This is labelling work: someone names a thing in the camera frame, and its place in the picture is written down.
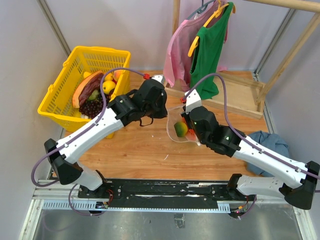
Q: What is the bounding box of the clear zip top bag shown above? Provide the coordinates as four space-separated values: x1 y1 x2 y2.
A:
166 105 201 146

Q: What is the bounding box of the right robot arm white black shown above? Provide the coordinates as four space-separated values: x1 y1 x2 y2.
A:
181 106 320 210

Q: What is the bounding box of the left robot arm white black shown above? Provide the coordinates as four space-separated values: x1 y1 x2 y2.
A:
44 75 167 198

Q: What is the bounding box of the pink shirt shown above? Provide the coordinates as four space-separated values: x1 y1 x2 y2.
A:
163 0 228 92

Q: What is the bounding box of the pink orange peach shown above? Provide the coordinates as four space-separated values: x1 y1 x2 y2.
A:
113 69 123 82

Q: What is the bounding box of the yellow lemon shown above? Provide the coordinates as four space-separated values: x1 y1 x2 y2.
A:
102 80 116 95

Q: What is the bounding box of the orange yellow peach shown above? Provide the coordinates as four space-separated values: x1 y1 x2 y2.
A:
104 72 114 82

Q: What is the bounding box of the wooden clothes rack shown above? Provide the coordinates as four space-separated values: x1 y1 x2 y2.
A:
165 0 320 119

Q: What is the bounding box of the dark purple grape bunch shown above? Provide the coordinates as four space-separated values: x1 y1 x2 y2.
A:
79 93 103 119

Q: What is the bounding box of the yellow clothes hanger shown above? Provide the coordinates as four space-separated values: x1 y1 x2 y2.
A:
187 0 236 57

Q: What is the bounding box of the green shirt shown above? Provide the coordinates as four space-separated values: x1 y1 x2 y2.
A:
189 2 234 100

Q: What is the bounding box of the blue crumpled cloth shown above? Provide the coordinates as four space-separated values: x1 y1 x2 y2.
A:
246 130 290 177

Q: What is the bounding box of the yellow plastic basket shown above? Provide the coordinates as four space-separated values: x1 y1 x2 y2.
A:
37 46 131 133

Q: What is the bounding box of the grey clothes hanger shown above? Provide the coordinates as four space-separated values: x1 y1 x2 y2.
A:
186 0 215 20

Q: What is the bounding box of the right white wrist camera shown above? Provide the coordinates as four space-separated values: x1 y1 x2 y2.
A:
180 89 202 114

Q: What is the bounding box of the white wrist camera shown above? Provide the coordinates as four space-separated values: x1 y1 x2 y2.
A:
180 89 202 114
151 74 165 85

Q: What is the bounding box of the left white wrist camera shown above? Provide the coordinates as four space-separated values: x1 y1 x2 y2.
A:
151 74 165 85

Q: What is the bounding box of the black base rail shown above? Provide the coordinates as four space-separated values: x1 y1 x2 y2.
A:
78 179 254 213

